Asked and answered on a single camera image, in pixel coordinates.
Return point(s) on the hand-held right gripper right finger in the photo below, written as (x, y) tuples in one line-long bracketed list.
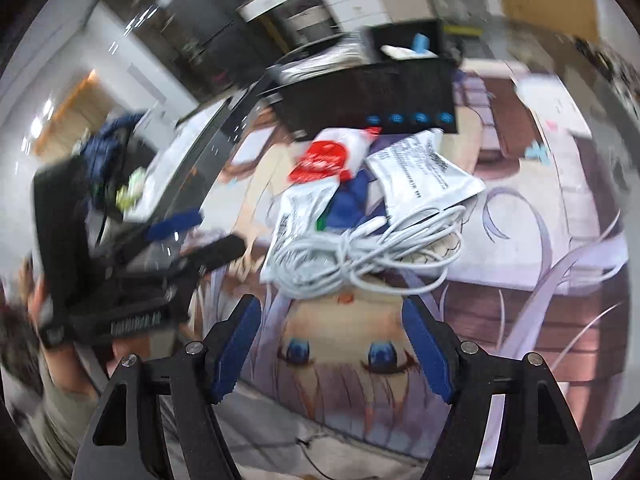
[(425, 355)]

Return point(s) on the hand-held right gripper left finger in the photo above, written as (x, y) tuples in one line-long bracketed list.
[(235, 355)]

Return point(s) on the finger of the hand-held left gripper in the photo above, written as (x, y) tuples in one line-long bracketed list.
[(175, 224), (215, 254)]

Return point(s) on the person's left forearm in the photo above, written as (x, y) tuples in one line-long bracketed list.
[(62, 400)]

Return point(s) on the person's left hand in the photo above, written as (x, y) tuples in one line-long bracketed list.
[(34, 297)]

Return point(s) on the white crumpled plastic packet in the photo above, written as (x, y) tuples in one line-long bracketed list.
[(295, 222)]

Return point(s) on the blue bag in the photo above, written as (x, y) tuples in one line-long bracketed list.
[(112, 135)]

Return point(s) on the blue packet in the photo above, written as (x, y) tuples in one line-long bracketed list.
[(350, 200)]

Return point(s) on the red and white plastic bag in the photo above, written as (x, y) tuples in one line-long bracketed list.
[(327, 157)]

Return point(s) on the printed mat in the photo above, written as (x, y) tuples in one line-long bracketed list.
[(525, 240)]

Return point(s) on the white printed plastic packet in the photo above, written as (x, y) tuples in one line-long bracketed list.
[(425, 175)]

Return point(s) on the dark cabinet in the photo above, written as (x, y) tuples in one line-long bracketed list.
[(200, 15)]

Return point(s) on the black storage box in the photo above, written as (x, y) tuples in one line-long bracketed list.
[(370, 100)]

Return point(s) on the white item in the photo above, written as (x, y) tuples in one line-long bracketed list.
[(398, 51)]

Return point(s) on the blue item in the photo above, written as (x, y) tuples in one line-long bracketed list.
[(422, 42)]

